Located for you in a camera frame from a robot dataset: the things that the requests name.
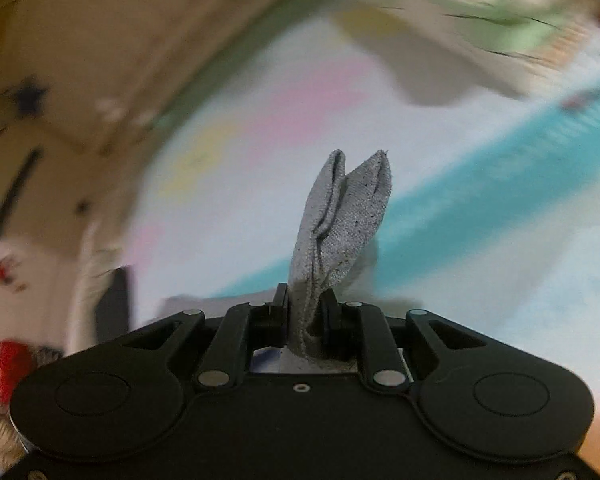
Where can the grey pants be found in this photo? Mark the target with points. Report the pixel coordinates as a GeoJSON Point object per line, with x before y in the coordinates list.
{"type": "Point", "coordinates": [340, 220]}

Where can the wooden headboard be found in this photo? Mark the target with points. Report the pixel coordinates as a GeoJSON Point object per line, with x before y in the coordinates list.
{"type": "Point", "coordinates": [104, 35]}

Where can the floral bed sheet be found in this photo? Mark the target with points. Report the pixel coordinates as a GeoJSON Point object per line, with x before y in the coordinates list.
{"type": "Point", "coordinates": [455, 285]}

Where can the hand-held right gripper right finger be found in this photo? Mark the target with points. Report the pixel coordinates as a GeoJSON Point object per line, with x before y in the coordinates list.
{"type": "Point", "coordinates": [330, 315]}

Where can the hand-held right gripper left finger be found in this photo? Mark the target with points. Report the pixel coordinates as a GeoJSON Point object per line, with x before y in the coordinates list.
{"type": "Point", "coordinates": [279, 312]}

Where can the cream floral folded quilt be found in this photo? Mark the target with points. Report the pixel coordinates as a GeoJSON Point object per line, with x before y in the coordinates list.
{"type": "Point", "coordinates": [430, 60]}

